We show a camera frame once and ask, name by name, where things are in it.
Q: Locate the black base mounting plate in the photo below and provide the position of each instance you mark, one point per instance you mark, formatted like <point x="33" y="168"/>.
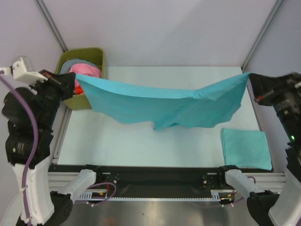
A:
<point x="154" y="182"/>

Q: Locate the grey blue t shirt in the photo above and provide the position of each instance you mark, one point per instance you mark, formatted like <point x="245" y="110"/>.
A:
<point x="67" y="65"/>

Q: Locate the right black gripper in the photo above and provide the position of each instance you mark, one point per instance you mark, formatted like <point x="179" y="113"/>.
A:
<point x="265" y="87"/>

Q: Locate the orange red t shirt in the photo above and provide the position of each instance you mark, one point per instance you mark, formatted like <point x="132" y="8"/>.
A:
<point x="77" y="88"/>

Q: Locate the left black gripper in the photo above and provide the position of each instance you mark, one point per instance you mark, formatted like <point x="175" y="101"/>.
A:
<point x="64" y="82"/>

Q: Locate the folded teal t shirt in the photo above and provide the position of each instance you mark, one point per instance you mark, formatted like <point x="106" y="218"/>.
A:
<point x="245" y="149"/>

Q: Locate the pink t shirt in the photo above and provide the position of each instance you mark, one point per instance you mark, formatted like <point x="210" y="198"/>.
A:
<point x="86" y="69"/>

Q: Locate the cyan blue t shirt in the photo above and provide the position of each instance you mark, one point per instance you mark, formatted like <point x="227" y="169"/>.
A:
<point x="128" y="104"/>

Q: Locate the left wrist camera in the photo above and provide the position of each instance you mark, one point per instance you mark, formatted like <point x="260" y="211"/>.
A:
<point x="22" y="70"/>

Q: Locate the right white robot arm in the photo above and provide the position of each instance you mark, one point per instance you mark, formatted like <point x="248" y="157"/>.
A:
<point x="264" y="206"/>

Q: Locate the aluminium extrusion rail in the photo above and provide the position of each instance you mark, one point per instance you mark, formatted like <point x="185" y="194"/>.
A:
<point x="271" y="180"/>

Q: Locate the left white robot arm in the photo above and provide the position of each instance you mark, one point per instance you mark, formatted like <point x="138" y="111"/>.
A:
<point x="31" y="113"/>

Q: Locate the olive green plastic bin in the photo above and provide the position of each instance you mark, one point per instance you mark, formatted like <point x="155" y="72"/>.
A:
<point x="91" y="55"/>

